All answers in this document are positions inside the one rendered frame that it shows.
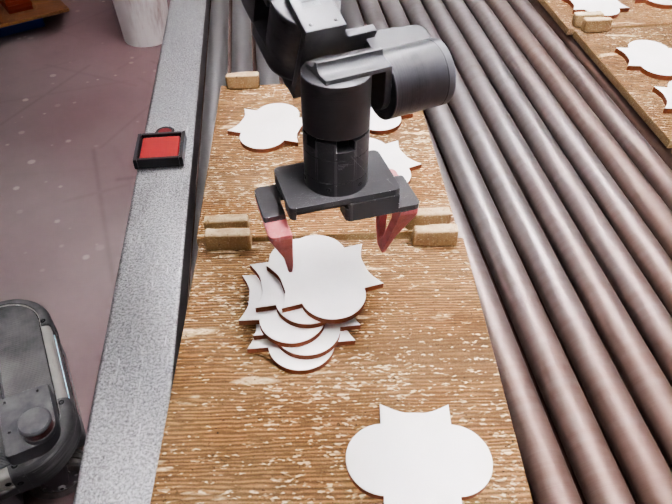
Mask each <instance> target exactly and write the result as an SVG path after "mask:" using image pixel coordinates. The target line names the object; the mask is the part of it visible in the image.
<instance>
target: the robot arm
mask: <svg viewBox="0 0 672 504"><path fill-rule="evenodd" d="M241 2H242V4H243V7H244V9H245V10H246V12H247V14H248V16H249V18H250V20H251V22H252V24H253V25H252V36H253V37H254V39H255V41H256V43H257V45H258V47H259V49H260V51H261V53H262V55H263V57H264V59H265V61H266V63H267V65H268V66H269V68H270V69H271V70H272V71H273V72H274V73H275V74H277V75H278V76H280V77H282V79H283V81H284V83H285V85H286V87H287V88H288V89H289V91H290V93H291V95H292V97H293V98H298V97H301V110H302V126H303V128H302V133H303V158H304V162H301V163H295V164H290V165H284V166H278V167H276V168H275V169H274V177H275V184H274V185H268V186H262V187H258V188H256V189H255V191H254V192H255V200H256V203H257V206H258V209H259V212H260V215H261V218H262V221H263V224H264V227H265V230H266V232H267V235H268V238H269V240H270V242H271V244H272V245H273V246H274V247H275V248H276V249H277V250H278V252H279V253H280V254H281V255H282V256H283V257H284V260H285V263H286V266H287V269H288V271H289V272H292V271H293V237H292V233H291V230H290V228H289V225H288V222H287V220H286V215H285V211H284V208H283V205H282V203H281V200H284V201H285V209H286V211H287V214H288V216H289V218H290V219H291V220H297V215H301V214H306V213H311V212H317V211H322V210H327V209H332V208H337V207H340V211H341V213H342V215H343V217H344V219H345V220H347V221H356V220H361V219H366V218H371V217H376V232H377V243H378V246H379V248H380V250H381V252H382V253H383V252H385V251H386V250H387V248H388V247H389V245H390V244H391V242H392V241H393V239H394V238H395V237H396V236H397V234H398V233H399V232H400V231H401V230H402V229H403V228H404V227H405V226H406V225H407V224H408V223H409V222H410V221H411V220H412V219H413V218H414V217H415V216H416V215H417V214H418V208H419V199H418V198H417V196H416V195H415V193H414V192H413V190H412V189H411V187H410V186H409V184H408V183H407V181H406V180H405V178H404V177H403V176H402V175H398V174H397V172H396V171H395V170H393V169H389V167H388V166H387V164H386V163H385V161H384V159H383V158H382V156H381V155H380V153H379V152H378V151H376V150H370V151H369V137H370V113H371V107H372V109H373V111H374V112H375V113H376V115H377V116H378V117H380V118H381V119H383V120H389V119H392V118H396V117H400V116H404V115H407V114H411V113H415V112H418V111H422V110H426V109H430V108H433V107H437V106H441V105H444V104H447V103H448V102H449V101H450V100H451V99H452V97H453V95H454V92H455V88H456V69H455V64H454V60H453V57H452V55H451V53H450V51H449V49H448V48H447V46H446V45H445V44H444V43H443V42H442V41H441V40H439V39H437V38H431V36H430V34H429V33H428V31H427V30H426V29H425V28H424V27H422V26H420V25H407V26H400V27H392V28H385V29H378V30H376V28H375V27H374V25H373V24H371V25H366V26H361V27H356V28H352V29H346V26H347V24H346V22H345V20H344V18H343V17H342V15H341V13H340V10H341V0H241ZM391 213H392V218H391V220H390V222H389V224H388V226H387V228H386V220H387V215H388V214H391Z"/></svg>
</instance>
